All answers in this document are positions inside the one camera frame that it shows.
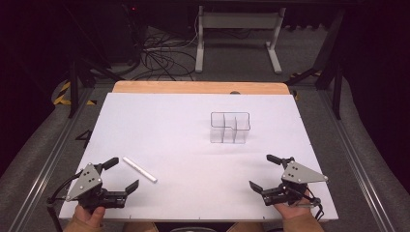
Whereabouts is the white stick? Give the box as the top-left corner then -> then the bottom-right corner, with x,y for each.
122,157 -> 159,184

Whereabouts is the black metal stand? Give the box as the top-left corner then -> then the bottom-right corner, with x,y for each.
64,6 -> 125,119
284,9 -> 345,121

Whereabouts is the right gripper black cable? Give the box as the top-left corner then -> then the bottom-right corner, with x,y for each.
301,188 -> 325,222

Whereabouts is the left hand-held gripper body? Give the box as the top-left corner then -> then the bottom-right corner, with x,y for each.
66,162 -> 129,214

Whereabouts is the person's left hand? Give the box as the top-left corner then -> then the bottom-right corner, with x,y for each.
75,205 -> 106,227

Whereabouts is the yellow black hazard tape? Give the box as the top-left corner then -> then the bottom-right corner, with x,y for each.
52,80 -> 98,106

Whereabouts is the aluminium floor rail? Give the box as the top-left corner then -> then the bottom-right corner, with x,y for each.
317,90 -> 390,232
7,88 -> 95,232

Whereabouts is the clear plastic organizer box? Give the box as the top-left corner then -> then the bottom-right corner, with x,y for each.
209,111 -> 251,145

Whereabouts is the person's right hand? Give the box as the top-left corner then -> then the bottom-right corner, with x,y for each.
274,189 -> 318,220

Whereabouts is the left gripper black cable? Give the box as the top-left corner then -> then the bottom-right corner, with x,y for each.
45,170 -> 85,232

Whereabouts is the tangle of black floor cables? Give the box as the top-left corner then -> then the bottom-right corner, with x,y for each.
130,30 -> 198,82

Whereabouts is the white metal stand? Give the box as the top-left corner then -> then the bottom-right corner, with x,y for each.
194,5 -> 287,74

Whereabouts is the dark equipment box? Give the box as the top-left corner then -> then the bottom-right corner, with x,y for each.
104,2 -> 144,66

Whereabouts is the white table cover sheet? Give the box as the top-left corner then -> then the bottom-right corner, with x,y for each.
58,92 -> 339,222

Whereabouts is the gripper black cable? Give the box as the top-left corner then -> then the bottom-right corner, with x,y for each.
45,170 -> 85,232
301,188 -> 325,222

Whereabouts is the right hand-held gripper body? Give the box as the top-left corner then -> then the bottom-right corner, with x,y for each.
261,156 -> 329,207

